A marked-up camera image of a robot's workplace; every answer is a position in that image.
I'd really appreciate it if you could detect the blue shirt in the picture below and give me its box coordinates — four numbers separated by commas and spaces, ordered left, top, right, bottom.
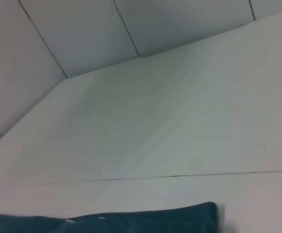
0, 201, 218, 233

